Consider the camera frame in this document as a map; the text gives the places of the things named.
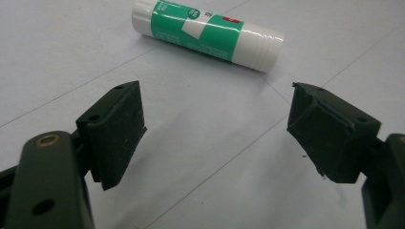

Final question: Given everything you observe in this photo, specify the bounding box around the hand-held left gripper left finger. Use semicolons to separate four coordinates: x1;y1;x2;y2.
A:
75;80;148;192

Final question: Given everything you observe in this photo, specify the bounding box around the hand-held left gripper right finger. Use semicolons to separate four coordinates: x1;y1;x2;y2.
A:
286;81;382;184

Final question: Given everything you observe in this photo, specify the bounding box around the green and white glue stick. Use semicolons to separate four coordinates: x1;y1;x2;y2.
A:
131;0;286;73

